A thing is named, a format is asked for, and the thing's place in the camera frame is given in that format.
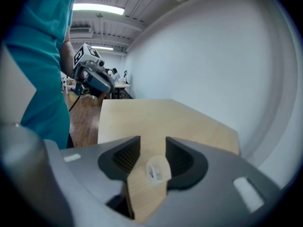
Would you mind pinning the long ceiling light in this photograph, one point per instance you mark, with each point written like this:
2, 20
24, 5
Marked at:
98, 8

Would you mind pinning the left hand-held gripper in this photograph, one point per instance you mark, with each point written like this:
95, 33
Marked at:
85, 55

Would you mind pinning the black stand lamp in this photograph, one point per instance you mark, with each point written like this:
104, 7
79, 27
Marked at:
126, 75

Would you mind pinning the ceiling air conditioner unit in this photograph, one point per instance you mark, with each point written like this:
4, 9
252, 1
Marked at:
80, 32

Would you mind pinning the person's torso in teal shirt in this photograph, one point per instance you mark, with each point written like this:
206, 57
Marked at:
40, 67

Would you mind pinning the clear plastic cup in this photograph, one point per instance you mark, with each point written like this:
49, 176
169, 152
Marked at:
158, 170

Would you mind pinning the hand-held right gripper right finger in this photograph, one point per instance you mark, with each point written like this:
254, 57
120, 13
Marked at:
213, 197

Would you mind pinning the light wooden table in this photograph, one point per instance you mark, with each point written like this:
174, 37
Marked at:
154, 119

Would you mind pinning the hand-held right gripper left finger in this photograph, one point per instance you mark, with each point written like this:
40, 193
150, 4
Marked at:
87, 174

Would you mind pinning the small ceiling light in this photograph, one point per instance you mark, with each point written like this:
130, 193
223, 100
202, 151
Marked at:
102, 48

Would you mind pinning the person's left forearm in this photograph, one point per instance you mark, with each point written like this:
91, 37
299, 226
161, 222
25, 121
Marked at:
67, 60

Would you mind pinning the round white table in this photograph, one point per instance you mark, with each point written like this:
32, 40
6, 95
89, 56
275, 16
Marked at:
122, 85

